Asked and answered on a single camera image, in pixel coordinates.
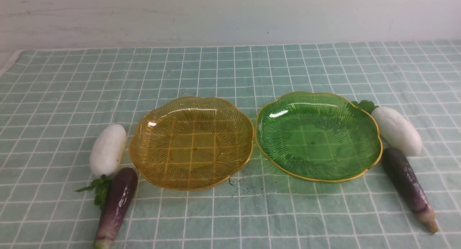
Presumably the green checkered tablecloth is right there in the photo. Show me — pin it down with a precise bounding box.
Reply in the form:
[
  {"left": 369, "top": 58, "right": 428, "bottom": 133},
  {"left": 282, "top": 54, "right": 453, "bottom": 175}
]
[{"left": 0, "top": 40, "right": 461, "bottom": 249}]

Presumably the green glass plate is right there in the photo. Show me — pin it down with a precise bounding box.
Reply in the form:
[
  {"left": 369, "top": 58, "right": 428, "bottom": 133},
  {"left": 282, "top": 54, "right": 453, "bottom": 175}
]
[{"left": 255, "top": 91, "right": 384, "bottom": 183}]

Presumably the amber glass plate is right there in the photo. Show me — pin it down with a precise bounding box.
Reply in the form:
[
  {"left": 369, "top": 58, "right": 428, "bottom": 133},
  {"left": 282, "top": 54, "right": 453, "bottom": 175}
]
[{"left": 129, "top": 96, "right": 255, "bottom": 191}]

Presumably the purple eggplant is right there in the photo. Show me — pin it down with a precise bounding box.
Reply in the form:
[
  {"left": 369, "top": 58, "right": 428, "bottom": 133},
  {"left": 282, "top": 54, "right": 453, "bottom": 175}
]
[
  {"left": 93, "top": 167, "right": 138, "bottom": 249},
  {"left": 381, "top": 147, "right": 439, "bottom": 233}
]

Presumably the white radish with leaves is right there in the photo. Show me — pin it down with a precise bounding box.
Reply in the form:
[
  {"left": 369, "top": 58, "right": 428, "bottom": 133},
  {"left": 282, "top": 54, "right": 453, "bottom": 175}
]
[
  {"left": 75, "top": 124, "right": 127, "bottom": 210},
  {"left": 351, "top": 100, "right": 423, "bottom": 157}
]

